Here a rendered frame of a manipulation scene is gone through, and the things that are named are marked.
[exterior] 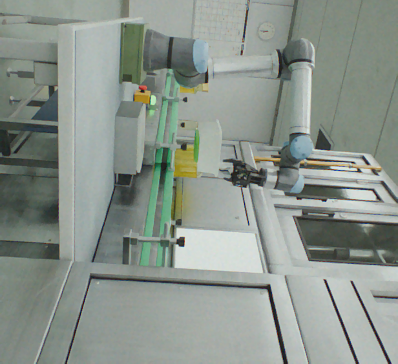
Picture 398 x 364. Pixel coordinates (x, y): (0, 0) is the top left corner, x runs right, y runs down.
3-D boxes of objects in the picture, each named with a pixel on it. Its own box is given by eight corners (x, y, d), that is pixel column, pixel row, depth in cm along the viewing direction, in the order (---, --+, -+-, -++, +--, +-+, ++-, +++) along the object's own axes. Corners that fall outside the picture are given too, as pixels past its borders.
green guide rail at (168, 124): (156, 147, 188) (175, 148, 188) (156, 144, 188) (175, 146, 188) (171, 50, 344) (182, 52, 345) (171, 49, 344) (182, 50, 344)
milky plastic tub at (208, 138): (197, 130, 159) (222, 132, 159) (196, 116, 180) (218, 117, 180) (193, 177, 164) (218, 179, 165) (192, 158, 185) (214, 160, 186)
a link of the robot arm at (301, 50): (322, 28, 169) (320, 158, 159) (313, 42, 180) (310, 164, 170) (291, 25, 169) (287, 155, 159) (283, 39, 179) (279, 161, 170)
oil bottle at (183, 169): (153, 175, 198) (203, 179, 199) (154, 163, 196) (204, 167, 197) (154, 169, 203) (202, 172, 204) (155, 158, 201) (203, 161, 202)
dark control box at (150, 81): (138, 90, 243) (154, 91, 244) (139, 75, 240) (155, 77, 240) (140, 85, 250) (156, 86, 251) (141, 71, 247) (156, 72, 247)
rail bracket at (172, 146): (154, 170, 188) (184, 172, 188) (156, 132, 180) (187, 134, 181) (154, 167, 190) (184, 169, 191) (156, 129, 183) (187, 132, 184)
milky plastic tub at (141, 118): (115, 174, 167) (139, 175, 168) (115, 116, 157) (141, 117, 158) (121, 153, 183) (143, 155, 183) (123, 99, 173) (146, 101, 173)
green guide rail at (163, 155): (154, 163, 191) (174, 164, 192) (155, 161, 191) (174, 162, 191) (170, 61, 348) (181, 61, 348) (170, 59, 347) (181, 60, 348)
